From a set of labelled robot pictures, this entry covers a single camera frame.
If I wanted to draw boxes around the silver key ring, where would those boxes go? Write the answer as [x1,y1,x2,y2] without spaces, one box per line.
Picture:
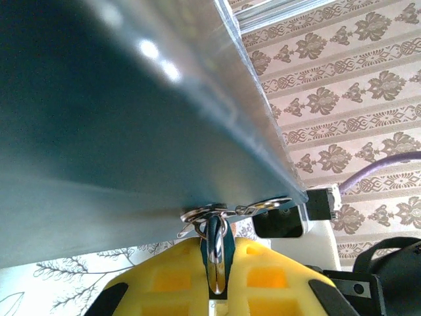
[176,202,232,240]

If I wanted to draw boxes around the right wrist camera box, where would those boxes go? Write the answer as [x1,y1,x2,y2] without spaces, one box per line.
[252,184,342,273]

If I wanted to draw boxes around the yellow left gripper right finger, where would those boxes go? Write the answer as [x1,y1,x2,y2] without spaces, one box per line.
[226,235,361,316]

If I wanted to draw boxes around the starry night tin box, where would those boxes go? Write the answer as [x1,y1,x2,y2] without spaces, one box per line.
[0,0,309,269]

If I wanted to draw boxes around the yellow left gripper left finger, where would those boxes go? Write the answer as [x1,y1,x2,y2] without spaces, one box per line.
[86,237,211,316]

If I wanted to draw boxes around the floral printed table cover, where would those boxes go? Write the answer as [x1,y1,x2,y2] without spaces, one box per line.
[0,238,185,316]

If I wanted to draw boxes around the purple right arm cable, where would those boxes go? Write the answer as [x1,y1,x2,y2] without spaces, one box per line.
[338,151,421,195]

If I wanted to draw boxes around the aluminium frame post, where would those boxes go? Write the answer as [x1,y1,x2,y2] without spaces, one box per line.
[226,0,336,34]

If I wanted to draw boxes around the brass key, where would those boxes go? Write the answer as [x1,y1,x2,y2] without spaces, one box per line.
[235,196,293,217]

